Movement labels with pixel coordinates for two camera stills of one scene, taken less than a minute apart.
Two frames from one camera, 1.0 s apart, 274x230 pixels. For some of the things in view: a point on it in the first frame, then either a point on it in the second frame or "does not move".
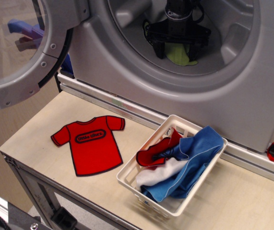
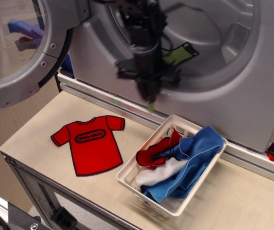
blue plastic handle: (34, 31) does not move
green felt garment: (178, 53) -> (151, 107)
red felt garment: (145, 157) does not move
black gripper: (174, 30) -> (148, 70)
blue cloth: (197, 150) does not move
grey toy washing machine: (238, 86) does not move
